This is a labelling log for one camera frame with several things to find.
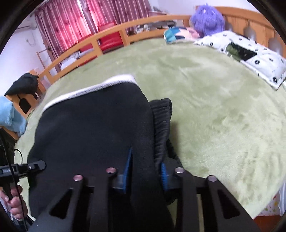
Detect black pants with white stripe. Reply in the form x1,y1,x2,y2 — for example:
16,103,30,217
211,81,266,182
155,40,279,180
28,75,181,231

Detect person's left hand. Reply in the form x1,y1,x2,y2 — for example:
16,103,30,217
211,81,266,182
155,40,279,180
1,185,28,220

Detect light blue fluffy garment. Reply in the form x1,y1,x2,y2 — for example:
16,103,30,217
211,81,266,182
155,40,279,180
0,96,28,137

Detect green plush bed blanket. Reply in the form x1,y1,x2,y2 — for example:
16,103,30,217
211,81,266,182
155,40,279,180
16,39,285,217

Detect black garment on chair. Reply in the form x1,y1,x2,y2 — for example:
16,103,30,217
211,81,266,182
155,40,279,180
4,72,38,96

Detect white black-dotted pillow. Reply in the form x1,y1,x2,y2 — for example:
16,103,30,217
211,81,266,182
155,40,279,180
194,31,285,90

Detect blue geometric cushion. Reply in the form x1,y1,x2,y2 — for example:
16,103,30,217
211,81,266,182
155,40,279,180
163,27,200,44

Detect red striped curtain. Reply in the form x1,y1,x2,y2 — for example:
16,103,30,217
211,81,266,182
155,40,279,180
34,0,151,57

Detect red chair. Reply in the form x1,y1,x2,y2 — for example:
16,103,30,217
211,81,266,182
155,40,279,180
79,21,124,59

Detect purple plush toy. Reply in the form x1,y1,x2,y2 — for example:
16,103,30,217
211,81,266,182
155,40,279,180
191,4,225,38

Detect wooden bed frame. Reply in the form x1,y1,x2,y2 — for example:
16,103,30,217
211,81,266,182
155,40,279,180
5,6,286,134

